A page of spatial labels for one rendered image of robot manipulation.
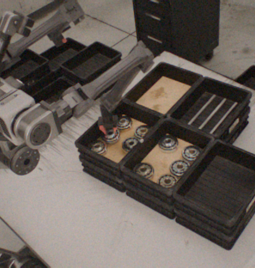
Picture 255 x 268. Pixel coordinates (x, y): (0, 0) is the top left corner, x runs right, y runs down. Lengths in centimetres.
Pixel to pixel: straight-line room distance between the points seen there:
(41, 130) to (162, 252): 85
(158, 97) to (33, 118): 117
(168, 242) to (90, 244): 37
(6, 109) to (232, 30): 339
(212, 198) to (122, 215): 46
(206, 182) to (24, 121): 97
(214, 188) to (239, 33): 274
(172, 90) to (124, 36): 217
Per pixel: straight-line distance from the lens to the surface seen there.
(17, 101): 166
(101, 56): 363
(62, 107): 165
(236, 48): 445
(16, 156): 194
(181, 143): 234
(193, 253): 210
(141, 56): 181
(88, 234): 221
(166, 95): 263
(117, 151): 234
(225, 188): 215
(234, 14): 498
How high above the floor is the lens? 252
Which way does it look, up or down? 44 degrees down
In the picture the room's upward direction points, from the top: 10 degrees counter-clockwise
